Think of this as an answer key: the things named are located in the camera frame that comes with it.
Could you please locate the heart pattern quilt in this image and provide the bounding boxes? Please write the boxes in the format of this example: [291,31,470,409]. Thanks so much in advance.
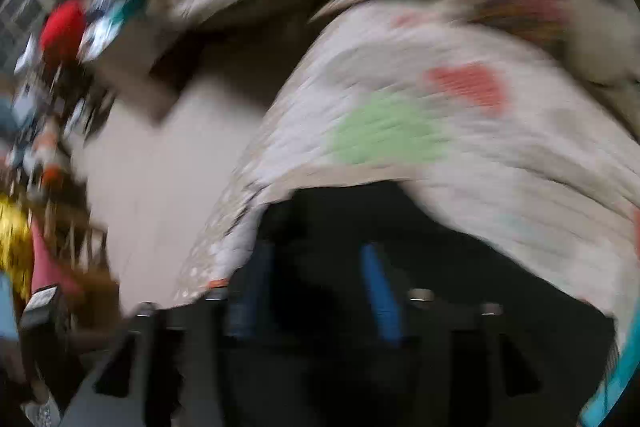
[172,0,639,345]

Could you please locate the person in red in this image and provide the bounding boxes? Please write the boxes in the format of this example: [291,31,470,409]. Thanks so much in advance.
[39,0,87,68]

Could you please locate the cloth covered table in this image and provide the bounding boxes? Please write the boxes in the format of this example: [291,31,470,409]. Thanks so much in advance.
[79,0,198,122]

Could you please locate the pink cushion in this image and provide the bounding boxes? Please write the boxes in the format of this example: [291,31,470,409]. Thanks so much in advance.
[30,219,84,299]

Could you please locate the black pants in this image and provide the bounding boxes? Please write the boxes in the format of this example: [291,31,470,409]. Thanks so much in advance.
[224,182,616,426]

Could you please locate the yellow patterned cushion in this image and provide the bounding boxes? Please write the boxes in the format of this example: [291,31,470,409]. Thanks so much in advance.
[0,195,34,301]

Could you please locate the wooden chair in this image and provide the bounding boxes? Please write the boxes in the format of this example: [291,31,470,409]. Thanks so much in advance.
[28,200,122,331]

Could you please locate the turquoise star blanket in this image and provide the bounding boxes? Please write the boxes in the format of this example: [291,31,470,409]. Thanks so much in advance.
[579,309,639,426]

